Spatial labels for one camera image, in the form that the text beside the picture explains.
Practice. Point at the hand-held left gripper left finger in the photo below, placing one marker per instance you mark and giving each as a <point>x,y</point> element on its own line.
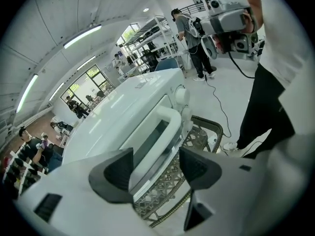
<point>98,181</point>

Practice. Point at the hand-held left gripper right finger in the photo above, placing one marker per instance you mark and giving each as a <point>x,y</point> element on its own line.
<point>211,173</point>

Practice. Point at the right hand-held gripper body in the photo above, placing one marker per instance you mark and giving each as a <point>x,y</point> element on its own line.
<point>226,21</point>

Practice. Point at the white oven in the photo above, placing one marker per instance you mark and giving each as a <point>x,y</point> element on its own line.
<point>110,117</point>

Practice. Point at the person's right hand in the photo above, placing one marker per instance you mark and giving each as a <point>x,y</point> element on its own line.
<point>251,21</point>

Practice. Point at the person's left white shoe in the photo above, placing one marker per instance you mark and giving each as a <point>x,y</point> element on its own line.
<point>230,146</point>

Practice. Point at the dark wicker glass-top table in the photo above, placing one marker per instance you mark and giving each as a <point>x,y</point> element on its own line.
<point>167,181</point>

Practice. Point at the person's white shirt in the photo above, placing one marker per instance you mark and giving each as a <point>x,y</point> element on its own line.
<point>283,33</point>

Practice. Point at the blue folding chair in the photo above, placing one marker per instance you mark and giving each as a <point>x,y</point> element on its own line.
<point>167,64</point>

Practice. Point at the white metal rack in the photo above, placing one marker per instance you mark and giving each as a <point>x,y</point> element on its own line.
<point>147,38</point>

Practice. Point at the round ceiling light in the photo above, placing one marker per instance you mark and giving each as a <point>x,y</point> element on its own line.
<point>146,9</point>

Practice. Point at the person's black trousers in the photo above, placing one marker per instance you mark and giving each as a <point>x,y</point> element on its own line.
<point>265,112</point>

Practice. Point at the ceiling tube light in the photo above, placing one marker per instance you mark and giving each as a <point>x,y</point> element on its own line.
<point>27,92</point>
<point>82,36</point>
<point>86,63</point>
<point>56,91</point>

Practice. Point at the dark framed window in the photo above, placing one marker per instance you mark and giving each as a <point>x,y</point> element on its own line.
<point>93,81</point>

